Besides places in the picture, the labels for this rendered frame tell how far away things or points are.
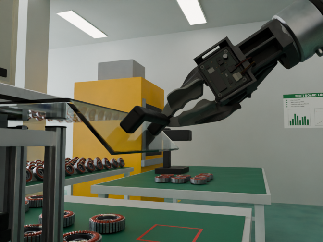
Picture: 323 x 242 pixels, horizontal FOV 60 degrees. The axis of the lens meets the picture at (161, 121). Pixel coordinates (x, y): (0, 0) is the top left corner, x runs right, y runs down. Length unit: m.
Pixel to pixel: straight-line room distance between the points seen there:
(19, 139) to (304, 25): 0.46
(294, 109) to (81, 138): 3.62
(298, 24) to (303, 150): 5.04
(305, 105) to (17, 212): 5.13
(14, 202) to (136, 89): 3.36
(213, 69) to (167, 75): 5.43
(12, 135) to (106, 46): 6.10
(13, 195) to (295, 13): 0.60
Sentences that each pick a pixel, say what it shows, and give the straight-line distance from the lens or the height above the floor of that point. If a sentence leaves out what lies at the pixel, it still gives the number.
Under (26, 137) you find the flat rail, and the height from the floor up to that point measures 1.03.
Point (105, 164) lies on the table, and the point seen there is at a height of 0.81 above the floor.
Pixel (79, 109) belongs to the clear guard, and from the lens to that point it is 0.31.
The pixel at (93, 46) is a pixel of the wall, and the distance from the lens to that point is 6.76.
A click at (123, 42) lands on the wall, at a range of 6.39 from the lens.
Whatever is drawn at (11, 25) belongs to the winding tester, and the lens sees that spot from 0.60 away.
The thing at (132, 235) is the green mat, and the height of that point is 0.75.
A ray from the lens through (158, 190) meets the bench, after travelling 1.73.
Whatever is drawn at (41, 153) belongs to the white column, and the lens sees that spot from 4.55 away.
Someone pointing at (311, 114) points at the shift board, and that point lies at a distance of 5.46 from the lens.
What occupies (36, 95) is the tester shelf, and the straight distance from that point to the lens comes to 0.58.
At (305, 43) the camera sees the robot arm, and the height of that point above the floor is 1.14.
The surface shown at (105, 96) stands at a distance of 4.12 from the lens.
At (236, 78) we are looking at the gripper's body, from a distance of 0.37.
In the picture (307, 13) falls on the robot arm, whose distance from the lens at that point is 0.41.
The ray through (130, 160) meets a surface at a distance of 3.88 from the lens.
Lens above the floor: 1.02
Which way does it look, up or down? 5 degrees up
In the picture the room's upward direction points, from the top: straight up
